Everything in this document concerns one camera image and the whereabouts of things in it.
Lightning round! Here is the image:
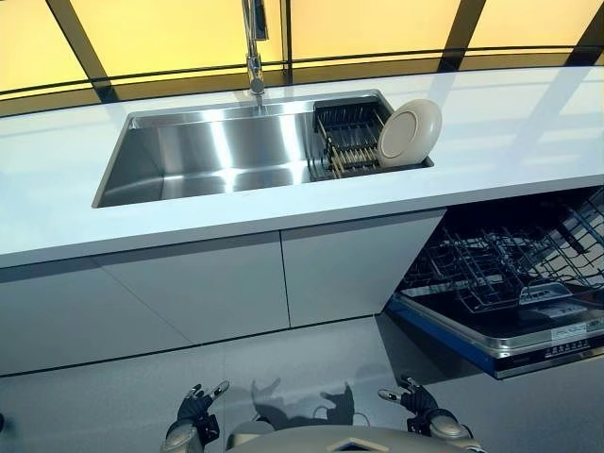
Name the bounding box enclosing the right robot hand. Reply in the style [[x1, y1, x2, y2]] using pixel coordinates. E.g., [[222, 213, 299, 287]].
[[377, 375, 445, 420]]

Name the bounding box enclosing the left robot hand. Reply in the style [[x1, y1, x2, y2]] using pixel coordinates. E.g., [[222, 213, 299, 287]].
[[176, 378, 231, 426]]

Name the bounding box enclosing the beige round plate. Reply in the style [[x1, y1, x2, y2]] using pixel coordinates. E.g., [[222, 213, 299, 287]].
[[377, 98, 444, 169]]

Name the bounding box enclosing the open dishwasher door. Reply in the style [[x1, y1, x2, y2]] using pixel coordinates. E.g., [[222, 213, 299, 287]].
[[384, 287, 604, 381]]

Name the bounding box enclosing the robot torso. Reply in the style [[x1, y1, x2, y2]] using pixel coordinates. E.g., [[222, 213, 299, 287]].
[[224, 421, 482, 453]]

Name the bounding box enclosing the wide white cabinet door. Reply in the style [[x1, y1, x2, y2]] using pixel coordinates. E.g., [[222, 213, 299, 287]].
[[0, 230, 290, 378]]

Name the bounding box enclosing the narrow white cabinet door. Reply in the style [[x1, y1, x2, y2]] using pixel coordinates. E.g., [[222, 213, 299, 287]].
[[280, 210, 447, 329]]

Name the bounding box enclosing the stainless steel sink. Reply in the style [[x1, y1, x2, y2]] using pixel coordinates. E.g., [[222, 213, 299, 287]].
[[92, 88, 435, 209]]

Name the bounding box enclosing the black dish drying rack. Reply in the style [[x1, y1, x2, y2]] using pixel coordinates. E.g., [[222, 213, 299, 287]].
[[306, 96, 433, 181]]

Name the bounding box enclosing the chrome kitchen faucet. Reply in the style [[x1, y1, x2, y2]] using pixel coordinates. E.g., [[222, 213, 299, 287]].
[[241, 0, 270, 115]]

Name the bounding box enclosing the wire dishwasher rack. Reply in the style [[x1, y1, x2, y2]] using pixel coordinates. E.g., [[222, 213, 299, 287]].
[[405, 221, 604, 315], [542, 186, 604, 251]]

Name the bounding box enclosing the upper wire dishwasher rack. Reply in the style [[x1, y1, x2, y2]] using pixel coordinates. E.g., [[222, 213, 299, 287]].
[[542, 186, 604, 251]]

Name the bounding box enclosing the dark window frame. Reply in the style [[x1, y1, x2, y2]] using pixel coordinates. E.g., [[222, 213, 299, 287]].
[[0, 0, 604, 119]]

